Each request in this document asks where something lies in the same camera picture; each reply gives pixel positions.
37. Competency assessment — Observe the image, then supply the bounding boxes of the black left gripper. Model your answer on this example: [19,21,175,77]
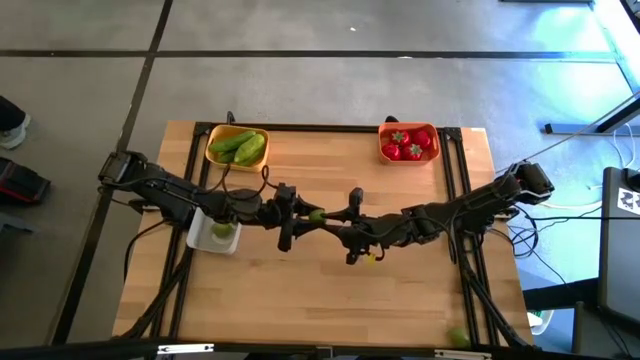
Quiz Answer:
[262,182,329,253]

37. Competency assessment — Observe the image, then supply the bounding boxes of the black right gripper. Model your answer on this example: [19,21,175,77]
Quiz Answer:
[323,186,401,266]

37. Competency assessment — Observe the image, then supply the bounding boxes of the orange plastic basket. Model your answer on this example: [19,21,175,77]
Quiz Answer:
[377,121,441,166]

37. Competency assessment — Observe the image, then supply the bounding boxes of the white plastic basket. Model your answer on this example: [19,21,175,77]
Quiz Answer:
[185,207,243,255]

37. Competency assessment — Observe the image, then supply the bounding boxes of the yellow plastic basket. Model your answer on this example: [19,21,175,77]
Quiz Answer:
[204,123,271,174]

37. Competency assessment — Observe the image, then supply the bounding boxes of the white plastic container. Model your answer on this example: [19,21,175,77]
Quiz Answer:
[527,308,555,336]

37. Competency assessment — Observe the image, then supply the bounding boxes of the black desk leg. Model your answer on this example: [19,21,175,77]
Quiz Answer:
[543,94,640,136]

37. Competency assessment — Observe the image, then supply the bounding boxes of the black desk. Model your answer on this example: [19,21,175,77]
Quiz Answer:
[597,166,640,326]

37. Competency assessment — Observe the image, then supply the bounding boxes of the red and black bag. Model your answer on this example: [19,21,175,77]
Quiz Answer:
[0,156,52,206]

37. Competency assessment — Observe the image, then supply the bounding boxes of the white black marker paper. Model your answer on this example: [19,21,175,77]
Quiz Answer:
[616,186,640,217]

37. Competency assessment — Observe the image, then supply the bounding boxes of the grey metal floor piece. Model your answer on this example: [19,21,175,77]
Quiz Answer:
[0,212,36,236]

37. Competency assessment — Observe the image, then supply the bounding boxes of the person's leg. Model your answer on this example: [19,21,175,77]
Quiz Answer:
[0,94,32,151]

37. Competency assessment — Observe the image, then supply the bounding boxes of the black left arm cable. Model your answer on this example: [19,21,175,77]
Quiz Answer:
[214,163,281,204]

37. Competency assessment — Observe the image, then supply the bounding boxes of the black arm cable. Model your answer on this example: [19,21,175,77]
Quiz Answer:
[214,163,281,204]
[369,209,459,265]

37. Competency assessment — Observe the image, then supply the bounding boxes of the black aluminium table frame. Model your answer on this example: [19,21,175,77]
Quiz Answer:
[117,121,539,354]

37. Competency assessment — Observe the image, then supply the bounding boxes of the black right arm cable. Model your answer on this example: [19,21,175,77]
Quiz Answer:
[369,209,459,265]

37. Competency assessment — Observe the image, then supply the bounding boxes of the black cable bundle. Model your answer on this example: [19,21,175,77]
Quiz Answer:
[499,209,546,260]

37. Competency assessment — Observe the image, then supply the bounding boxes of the silver metal bracket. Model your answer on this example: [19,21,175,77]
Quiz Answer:
[433,348,494,360]
[157,343,215,356]

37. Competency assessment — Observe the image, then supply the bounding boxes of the black floor cable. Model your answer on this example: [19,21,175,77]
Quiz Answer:
[122,218,170,284]

